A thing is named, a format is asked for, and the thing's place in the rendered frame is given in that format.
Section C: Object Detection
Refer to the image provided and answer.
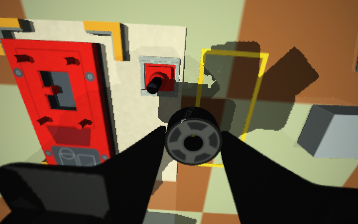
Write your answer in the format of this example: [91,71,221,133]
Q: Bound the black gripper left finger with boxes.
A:
[0,126,166,224]

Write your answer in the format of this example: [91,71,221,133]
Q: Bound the yellow rectangular outline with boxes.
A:
[195,48,269,168]

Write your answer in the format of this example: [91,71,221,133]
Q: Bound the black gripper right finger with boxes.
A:
[221,131,358,224]

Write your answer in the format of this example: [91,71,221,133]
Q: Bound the black wheel with grey hub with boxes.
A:
[164,107,223,166]

